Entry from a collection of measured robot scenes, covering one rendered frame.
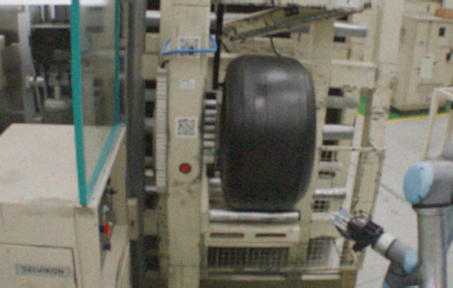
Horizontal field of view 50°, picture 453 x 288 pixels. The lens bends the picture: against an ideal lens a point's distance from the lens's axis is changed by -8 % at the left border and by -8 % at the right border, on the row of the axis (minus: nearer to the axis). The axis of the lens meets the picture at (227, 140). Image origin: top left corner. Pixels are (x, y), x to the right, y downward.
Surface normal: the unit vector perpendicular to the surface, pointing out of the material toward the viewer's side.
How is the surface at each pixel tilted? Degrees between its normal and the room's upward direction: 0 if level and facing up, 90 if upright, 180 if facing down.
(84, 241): 90
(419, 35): 90
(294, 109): 54
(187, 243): 90
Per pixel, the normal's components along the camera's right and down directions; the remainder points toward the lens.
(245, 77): -0.20, -0.58
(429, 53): 0.42, 0.35
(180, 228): 0.05, 0.36
